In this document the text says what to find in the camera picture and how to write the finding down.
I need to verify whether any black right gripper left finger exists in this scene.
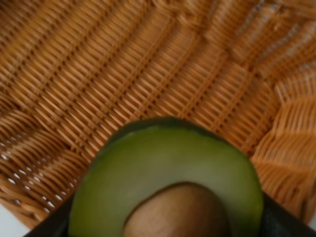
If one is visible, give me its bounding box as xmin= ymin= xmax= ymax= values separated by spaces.
xmin=25 ymin=195 xmax=74 ymax=237

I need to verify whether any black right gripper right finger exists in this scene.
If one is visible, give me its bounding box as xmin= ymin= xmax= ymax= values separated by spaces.
xmin=260 ymin=193 xmax=316 ymax=237

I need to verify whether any halved green avocado with pit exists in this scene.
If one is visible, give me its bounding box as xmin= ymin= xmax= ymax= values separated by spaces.
xmin=68 ymin=117 xmax=264 ymax=237

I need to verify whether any brown woven wicker basket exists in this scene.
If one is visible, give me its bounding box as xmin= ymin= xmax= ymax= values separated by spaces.
xmin=0 ymin=0 xmax=316 ymax=228

